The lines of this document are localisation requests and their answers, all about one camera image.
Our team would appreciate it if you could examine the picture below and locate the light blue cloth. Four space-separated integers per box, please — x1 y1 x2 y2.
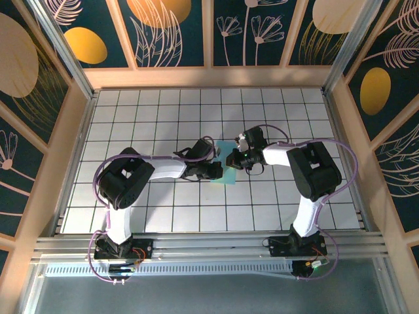
209 140 238 186

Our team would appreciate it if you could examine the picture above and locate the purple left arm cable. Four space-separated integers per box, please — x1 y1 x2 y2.
87 135 217 286

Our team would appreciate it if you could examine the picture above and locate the aluminium corner post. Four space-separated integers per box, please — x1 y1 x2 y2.
27 0 99 99
322 0 384 95

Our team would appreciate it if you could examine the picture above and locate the aluminium table side rail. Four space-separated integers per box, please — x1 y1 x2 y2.
322 90 374 232
48 91 100 237

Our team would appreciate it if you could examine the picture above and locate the aluminium rail beam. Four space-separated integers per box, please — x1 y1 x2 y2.
31 231 387 263

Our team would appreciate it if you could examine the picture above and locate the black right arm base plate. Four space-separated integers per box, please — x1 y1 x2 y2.
267 235 328 258

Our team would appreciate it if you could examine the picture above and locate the white slotted cable duct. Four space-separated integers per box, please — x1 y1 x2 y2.
44 261 295 278

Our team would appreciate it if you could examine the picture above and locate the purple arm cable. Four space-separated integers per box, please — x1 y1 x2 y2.
261 124 359 282
87 135 217 286

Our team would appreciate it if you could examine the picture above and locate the small black electronics box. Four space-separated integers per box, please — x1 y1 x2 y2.
107 264 137 275

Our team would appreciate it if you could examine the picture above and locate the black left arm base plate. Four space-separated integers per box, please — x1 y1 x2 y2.
94 237 155 261

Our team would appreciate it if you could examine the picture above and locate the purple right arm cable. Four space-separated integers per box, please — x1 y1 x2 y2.
261 124 359 282

